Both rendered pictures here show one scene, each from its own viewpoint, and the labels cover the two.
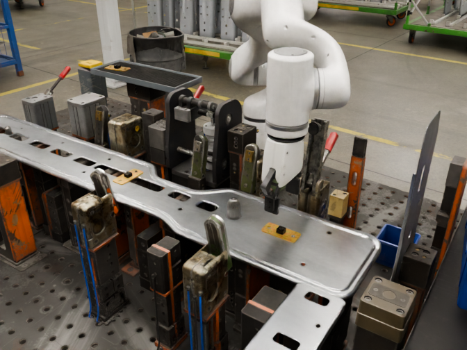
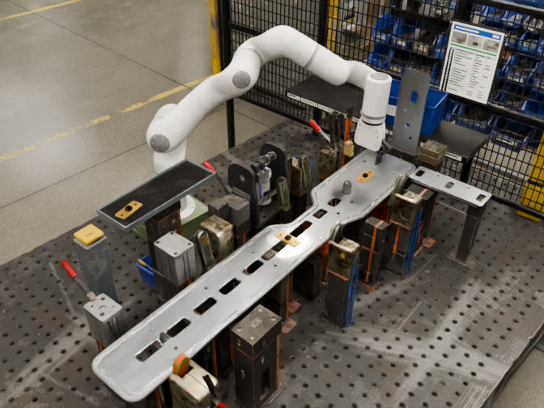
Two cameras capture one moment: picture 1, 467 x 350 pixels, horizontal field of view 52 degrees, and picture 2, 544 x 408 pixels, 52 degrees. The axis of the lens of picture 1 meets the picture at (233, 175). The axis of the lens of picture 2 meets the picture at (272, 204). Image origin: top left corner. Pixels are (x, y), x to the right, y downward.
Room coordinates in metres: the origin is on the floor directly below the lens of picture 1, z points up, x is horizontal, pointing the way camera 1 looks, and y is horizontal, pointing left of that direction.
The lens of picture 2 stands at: (1.04, 1.66, 2.19)
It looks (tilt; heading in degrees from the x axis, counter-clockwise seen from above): 37 degrees down; 276
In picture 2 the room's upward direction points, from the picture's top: straight up
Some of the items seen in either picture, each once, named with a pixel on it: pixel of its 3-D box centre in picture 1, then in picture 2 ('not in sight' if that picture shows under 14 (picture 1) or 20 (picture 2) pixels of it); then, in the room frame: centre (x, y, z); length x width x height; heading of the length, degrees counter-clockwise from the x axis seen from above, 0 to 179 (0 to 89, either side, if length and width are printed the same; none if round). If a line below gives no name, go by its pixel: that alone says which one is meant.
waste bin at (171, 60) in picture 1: (158, 71); not in sight; (4.23, 0.68, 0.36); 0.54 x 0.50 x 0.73; 142
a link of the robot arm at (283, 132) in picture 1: (287, 125); (372, 115); (0.87, -0.11, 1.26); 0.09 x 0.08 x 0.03; 146
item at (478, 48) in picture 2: not in sight; (470, 62); (0.48, -0.51, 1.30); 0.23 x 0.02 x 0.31; 146
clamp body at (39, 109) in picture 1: (46, 144); (112, 349); (1.59, 0.68, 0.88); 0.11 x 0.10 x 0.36; 146
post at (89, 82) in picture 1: (99, 125); (103, 292); (1.68, 0.51, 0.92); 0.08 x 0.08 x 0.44; 56
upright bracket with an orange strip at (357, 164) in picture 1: (347, 232); (344, 162); (0.94, -0.28, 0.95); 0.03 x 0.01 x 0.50; 56
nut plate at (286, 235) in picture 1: (281, 230); (365, 175); (0.87, -0.11, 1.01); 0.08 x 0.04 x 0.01; 57
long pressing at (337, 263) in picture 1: (121, 177); (286, 244); (1.13, 0.30, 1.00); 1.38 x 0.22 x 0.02; 56
